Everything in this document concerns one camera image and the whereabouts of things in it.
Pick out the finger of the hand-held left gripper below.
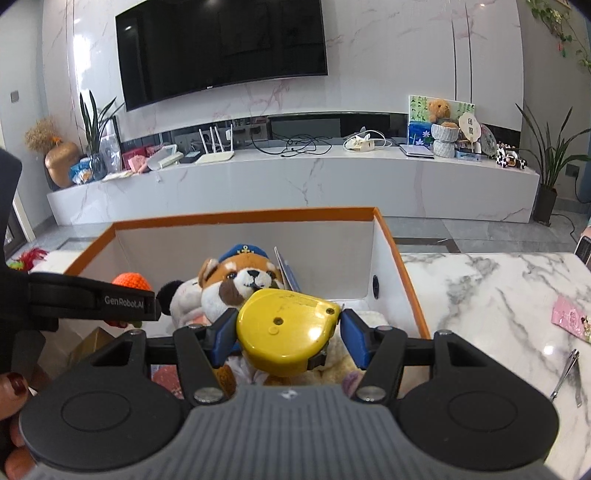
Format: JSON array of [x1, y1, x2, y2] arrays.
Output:
[[28, 271, 162, 324]]

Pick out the hanging ivy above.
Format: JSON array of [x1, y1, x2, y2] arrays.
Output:
[[526, 0, 591, 75]]

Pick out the cream crochet bunny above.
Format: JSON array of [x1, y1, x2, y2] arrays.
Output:
[[323, 309, 384, 398]]

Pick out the tall potted plant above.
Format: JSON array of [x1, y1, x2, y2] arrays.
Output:
[[515, 102, 591, 227]]

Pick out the yellow tape measure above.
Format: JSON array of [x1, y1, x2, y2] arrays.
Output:
[[235, 288, 342, 377]]

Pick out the round hand fan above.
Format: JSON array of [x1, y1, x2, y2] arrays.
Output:
[[458, 113, 483, 144]]

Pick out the decorative plate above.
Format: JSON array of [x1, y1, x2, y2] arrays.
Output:
[[478, 124, 497, 155]]

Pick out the white router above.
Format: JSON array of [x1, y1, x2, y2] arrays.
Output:
[[195, 126, 235, 165]]

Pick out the blue snack bag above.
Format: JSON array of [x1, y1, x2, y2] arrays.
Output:
[[69, 157, 95, 184]]

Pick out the orange crochet toy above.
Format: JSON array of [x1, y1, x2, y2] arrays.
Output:
[[104, 272, 153, 328]]

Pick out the pink packet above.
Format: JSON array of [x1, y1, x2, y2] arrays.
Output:
[[551, 296, 591, 344]]

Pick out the gold vase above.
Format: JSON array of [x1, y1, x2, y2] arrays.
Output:
[[45, 141, 80, 188]]

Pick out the black cables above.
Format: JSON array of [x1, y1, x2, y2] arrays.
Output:
[[252, 134, 333, 158]]

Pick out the red feather toy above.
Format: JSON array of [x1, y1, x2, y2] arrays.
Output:
[[7, 247, 49, 273]]

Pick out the red panda plush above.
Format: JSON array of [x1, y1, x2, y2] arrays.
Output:
[[198, 244, 296, 398]]

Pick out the person's left hand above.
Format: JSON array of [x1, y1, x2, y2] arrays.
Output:
[[0, 371, 38, 480]]

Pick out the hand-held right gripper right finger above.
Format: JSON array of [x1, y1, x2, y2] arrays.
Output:
[[341, 308, 490, 403]]

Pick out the white marble tv cabinet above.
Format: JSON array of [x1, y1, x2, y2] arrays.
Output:
[[46, 111, 541, 227]]

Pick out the green and blue painting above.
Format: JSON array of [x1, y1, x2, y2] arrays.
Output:
[[407, 95, 476, 146]]

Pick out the dried flower bunch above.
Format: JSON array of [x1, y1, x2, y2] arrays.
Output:
[[24, 116, 63, 153]]

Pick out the metal nail clipper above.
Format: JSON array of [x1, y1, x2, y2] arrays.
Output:
[[549, 349, 580, 401]]

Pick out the brown teddy bear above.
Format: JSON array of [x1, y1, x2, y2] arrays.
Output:
[[427, 98, 453, 124]]

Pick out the black picture frame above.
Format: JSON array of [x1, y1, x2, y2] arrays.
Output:
[[99, 115, 123, 174]]

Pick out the black television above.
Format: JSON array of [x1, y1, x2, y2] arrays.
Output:
[[115, 0, 329, 112]]

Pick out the cow figurines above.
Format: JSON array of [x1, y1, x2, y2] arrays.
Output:
[[493, 147, 528, 171]]

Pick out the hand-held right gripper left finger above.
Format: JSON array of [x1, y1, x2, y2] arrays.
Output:
[[92, 308, 239, 405]]

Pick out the green plant in glass vase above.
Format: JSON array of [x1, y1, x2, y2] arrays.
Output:
[[78, 90, 125, 181]]

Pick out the grey flat book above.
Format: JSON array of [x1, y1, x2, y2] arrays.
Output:
[[398, 144, 435, 160]]

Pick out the white oblong case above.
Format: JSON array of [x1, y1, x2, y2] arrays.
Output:
[[145, 144, 184, 171]]

